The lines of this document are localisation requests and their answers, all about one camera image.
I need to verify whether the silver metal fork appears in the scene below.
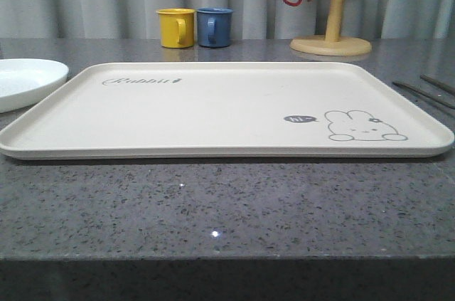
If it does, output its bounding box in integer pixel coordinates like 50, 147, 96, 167
392, 81, 454, 110

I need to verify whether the cream rabbit serving tray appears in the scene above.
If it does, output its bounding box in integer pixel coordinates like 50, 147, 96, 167
1, 62, 454, 159

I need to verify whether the wooden mug tree stand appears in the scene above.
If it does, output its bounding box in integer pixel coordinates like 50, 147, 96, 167
290, 0, 372, 56

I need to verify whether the white round plate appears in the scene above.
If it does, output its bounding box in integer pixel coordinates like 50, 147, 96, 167
1, 58, 69, 113

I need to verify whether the blue enamel mug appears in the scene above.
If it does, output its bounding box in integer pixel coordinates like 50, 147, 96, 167
196, 8, 233, 48

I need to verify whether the yellow enamel mug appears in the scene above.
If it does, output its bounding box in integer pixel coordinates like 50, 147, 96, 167
156, 8, 196, 48

